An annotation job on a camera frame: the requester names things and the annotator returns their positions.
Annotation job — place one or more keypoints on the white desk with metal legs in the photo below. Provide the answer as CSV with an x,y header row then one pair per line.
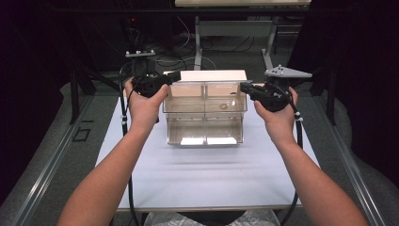
x,y
232,28

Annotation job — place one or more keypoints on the person's white lace clothing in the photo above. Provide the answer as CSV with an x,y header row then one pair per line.
x,y
260,219

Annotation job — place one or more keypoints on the pale lilac table mat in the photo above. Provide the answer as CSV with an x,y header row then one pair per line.
x,y
204,182

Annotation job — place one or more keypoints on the person's right hand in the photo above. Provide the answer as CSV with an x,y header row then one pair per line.
x,y
280,124

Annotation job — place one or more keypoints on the black metal stand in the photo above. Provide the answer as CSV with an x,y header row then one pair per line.
x,y
330,94
74,94

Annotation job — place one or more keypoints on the dark curtain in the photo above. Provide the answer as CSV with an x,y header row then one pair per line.
x,y
367,78
28,94

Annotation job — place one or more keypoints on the clear plastic drawer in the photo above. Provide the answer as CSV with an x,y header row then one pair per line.
x,y
233,105
224,128
185,105
186,128

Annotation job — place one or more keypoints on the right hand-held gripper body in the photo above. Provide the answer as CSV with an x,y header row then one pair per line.
x,y
273,95

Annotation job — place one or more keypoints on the person's left hand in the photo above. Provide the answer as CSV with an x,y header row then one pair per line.
x,y
142,109

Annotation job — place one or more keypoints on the dark cloth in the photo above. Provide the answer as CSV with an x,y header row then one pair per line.
x,y
210,217

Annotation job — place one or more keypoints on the clear plastic drawer cabinet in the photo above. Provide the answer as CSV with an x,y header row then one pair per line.
x,y
213,76

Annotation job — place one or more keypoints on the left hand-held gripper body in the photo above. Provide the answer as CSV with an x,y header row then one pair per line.
x,y
144,83

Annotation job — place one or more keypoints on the dark computer tower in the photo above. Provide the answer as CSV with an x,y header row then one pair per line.
x,y
106,47

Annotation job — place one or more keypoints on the red rubber band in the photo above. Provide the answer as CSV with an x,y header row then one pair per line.
x,y
220,106

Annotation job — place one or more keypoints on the aluminium floor rail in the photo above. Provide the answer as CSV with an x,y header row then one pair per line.
x,y
47,169
351,169

